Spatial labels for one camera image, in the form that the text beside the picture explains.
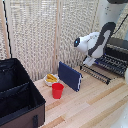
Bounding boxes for thin black hanging cord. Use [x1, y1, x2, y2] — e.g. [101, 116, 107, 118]
[2, 0, 13, 60]

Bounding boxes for yellow food pieces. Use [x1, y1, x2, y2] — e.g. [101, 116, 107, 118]
[46, 73, 58, 83]

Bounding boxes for red plastic cup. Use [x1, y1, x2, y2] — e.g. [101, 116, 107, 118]
[51, 82, 65, 100]

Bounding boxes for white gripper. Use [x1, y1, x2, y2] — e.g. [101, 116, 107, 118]
[82, 55, 98, 68]

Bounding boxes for beige woven folding screen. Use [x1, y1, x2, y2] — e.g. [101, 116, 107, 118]
[0, 0, 128, 83]

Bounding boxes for black fabric storage box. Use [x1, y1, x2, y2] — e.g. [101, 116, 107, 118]
[0, 57, 47, 128]

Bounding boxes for black dish rack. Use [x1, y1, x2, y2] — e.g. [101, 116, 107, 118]
[79, 63, 113, 85]

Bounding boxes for dark blue rectangular box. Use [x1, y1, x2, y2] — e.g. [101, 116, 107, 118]
[57, 60, 84, 93]

